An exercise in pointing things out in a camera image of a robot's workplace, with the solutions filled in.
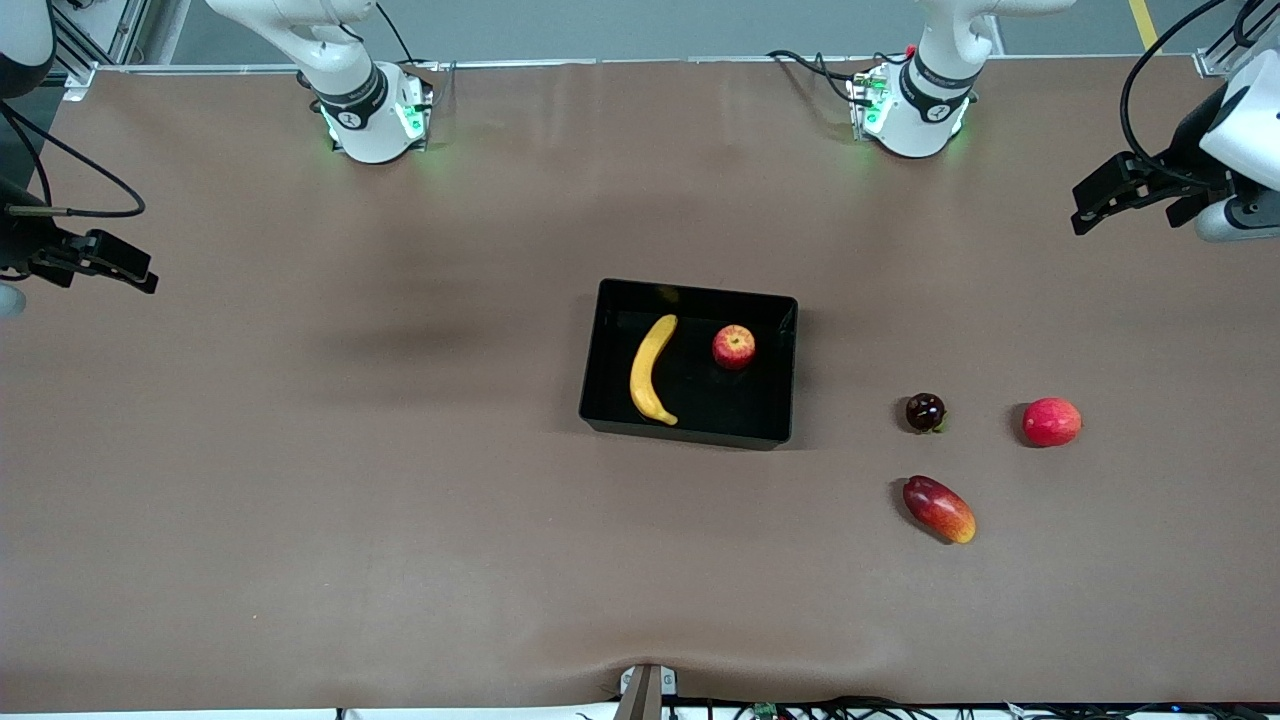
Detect small red yellow apple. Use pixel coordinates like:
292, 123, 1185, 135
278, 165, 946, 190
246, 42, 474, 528
712, 323, 757, 371

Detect black plastic box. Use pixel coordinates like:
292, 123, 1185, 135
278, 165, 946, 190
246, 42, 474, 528
578, 278, 799, 451

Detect yellow banana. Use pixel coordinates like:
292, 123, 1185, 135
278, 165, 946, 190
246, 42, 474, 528
629, 314, 680, 427

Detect round red peach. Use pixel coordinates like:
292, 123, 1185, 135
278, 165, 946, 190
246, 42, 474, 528
1022, 397, 1084, 449

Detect dark purple plum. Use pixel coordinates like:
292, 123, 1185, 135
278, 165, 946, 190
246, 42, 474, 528
905, 392, 948, 435

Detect brown table mat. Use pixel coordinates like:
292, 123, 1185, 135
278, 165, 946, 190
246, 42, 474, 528
0, 55, 1280, 713

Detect red yellow mango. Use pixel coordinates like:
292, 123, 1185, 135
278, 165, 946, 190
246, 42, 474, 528
902, 475, 978, 546

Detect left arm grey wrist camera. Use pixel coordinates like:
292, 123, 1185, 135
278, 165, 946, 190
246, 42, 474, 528
1195, 195, 1280, 244

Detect aluminium frame profile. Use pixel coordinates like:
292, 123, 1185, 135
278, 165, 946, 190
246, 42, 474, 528
50, 0, 191, 101
1195, 0, 1280, 79

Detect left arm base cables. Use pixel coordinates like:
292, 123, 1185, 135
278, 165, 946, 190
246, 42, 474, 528
768, 48, 871, 106

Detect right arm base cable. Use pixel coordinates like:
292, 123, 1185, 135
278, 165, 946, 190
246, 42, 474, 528
375, 0, 441, 71

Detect silver table edge rail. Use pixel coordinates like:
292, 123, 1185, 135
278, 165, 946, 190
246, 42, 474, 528
95, 55, 1201, 73

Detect brown camera mount bracket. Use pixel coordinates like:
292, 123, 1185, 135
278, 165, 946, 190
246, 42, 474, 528
612, 663, 679, 720

